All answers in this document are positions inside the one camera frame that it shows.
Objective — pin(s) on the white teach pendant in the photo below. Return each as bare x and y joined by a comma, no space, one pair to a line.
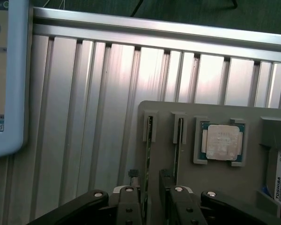
4,77

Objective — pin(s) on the grey parts rack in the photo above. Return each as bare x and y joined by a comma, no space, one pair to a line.
168,159

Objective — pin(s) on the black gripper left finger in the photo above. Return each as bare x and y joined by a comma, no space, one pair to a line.
121,206

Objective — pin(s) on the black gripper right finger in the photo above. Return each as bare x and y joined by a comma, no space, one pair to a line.
185,206

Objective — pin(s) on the CPU with silver heat spreader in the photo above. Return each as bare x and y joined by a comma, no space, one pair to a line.
221,141

